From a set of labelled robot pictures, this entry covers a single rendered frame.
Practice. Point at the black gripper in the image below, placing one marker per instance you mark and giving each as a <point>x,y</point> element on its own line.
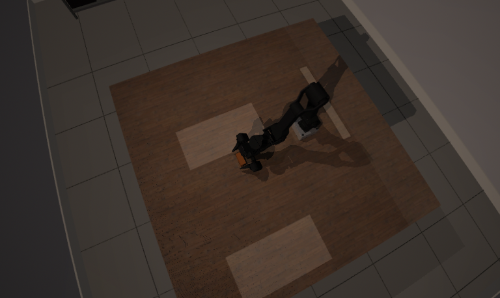
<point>255,165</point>

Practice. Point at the orange block with black square face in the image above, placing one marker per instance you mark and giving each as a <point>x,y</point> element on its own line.
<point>240,159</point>

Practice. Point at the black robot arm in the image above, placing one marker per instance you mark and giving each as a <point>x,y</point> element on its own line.
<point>317,97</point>

